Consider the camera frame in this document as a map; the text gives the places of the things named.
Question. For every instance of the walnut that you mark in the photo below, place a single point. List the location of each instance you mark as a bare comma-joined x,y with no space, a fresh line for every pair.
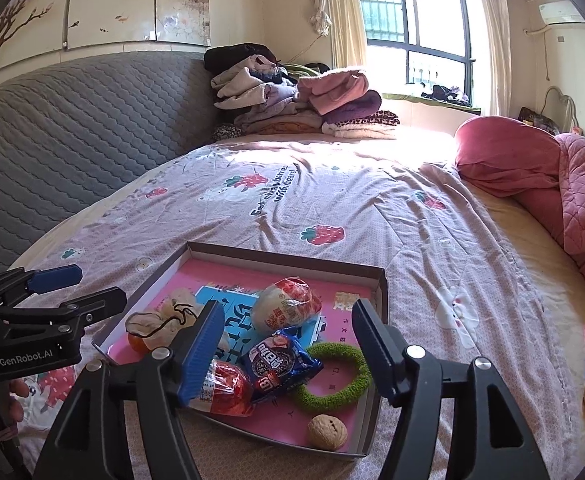
327,431

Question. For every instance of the beige curtain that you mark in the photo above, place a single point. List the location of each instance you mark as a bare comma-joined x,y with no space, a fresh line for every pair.
492,35
342,10

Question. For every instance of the pile of folded clothes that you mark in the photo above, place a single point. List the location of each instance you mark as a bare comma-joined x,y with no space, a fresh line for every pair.
282,100

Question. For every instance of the beige bed sheet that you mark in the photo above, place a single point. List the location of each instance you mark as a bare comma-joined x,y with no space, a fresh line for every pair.
532,270

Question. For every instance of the small white red snack bag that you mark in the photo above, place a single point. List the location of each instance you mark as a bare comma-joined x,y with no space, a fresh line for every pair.
227,390

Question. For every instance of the dark bag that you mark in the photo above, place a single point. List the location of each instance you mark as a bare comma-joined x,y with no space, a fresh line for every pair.
537,120

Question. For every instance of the white metal frame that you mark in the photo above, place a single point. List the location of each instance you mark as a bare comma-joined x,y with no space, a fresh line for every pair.
562,102

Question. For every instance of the person's left hand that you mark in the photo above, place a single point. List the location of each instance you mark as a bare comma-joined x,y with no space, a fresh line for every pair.
17,395

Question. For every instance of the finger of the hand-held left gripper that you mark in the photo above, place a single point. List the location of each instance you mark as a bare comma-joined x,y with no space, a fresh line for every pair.
57,277
97,302

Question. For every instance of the floral wall panel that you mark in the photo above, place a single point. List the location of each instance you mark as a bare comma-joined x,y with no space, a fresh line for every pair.
122,0

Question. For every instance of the dark framed window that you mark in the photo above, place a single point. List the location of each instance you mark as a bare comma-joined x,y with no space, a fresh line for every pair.
417,25

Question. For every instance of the white air conditioner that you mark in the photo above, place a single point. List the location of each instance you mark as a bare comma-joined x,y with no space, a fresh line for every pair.
562,12

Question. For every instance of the grey cardboard box tray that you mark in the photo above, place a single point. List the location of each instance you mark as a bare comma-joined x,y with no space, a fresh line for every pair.
282,264

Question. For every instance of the strawberry print duvet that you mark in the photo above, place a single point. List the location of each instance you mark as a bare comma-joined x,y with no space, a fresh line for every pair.
322,200

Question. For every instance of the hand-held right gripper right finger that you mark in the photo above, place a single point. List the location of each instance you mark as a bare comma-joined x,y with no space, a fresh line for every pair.
375,350

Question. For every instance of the orange mandarin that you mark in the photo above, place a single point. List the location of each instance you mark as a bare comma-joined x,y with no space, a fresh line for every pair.
136,344

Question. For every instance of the large white red snack bag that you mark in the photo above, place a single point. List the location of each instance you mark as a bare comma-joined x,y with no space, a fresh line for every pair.
285,305

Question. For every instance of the dark pink pillow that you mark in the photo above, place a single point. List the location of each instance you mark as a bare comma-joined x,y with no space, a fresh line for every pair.
507,160

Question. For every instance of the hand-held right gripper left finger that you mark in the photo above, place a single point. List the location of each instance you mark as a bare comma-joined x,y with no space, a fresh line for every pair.
202,355

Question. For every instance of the grey quilted headboard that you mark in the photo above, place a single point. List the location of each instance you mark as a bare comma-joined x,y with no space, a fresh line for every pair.
72,125

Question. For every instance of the dark clothes on windowsill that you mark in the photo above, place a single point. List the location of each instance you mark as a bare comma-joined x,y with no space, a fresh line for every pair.
445,92

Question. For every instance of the blue cookie packet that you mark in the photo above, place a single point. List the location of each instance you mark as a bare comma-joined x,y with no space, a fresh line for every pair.
277,365

